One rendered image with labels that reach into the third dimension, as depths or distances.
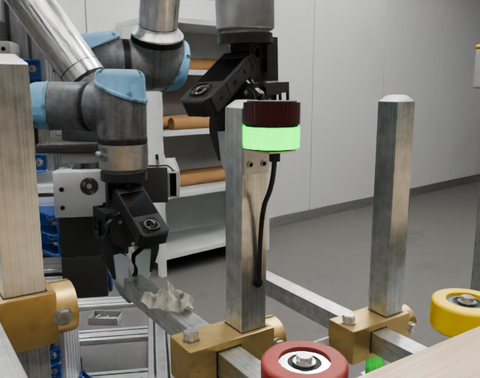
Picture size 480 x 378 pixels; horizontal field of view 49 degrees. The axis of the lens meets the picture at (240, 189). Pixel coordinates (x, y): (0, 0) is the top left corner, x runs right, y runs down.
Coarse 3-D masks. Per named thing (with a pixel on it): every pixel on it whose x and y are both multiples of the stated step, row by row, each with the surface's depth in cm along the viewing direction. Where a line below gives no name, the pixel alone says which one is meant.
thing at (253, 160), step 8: (248, 152) 58; (256, 152) 58; (264, 152) 54; (272, 152) 54; (280, 152) 54; (248, 160) 58; (256, 160) 59; (264, 160) 59; (272, 160) 55; (248, 168) 58; (256, 168) 59; (264, 168) 59; (272, 168) 56; (272, 176) 56; (272, 184) 56; (264, 200) 58; (264, 208) 59; (264, 216) 59; (256, 272) 61; (256, 280) 61
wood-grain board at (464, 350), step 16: (464, 336) 54; (416, 352) 51; (432, 352) 51; (448, 352) 51; (464, 352) 51; (384, 368) 48; (400, 368) 48; (416, 368) 48; (432, 368) 48; (448, 368) 48; (464, 368) 48
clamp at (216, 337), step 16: (224, 320) 65; (272, 320) 65; (176, 336) 61; (208, 336) 61; (224, 336) 61; (240, 336) 61; (256, 336) 62; (272, 336) 63; (176, 352) 60; (192, 352) 57; (208, 352) 58; (256, 352) 62; (176, 368) 60; (192, 368) 58; (208, 368) 59
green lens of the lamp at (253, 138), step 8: (248, 128) 54; (256, 128) 53; (264, 128) 53; (272, 128) 53; (280, 128) 53; (288, 128) 53; (296, 128) 54; (248, 136) 54; (256, 136) 53; (264, 136) 53; (272, 136) 53; (280, 136) 53; (288, 136) 53; (296, 136) 54; (248, 144) 54; (256, 144) 53; (264, 144) 53; (272, 144) 53; (280, 144) 53; (288, 144) 53; (296, 144) 54
